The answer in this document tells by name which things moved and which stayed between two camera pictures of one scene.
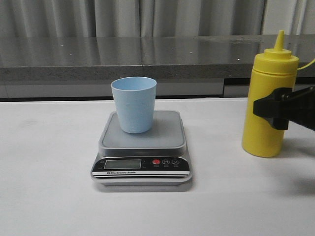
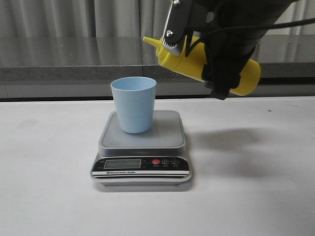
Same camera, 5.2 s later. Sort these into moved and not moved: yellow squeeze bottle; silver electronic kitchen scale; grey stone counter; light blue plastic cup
Moved: yellow squeeze bottle
Not moved: grey stone counter; light blue plastic cup; silver electronic kitchen scale
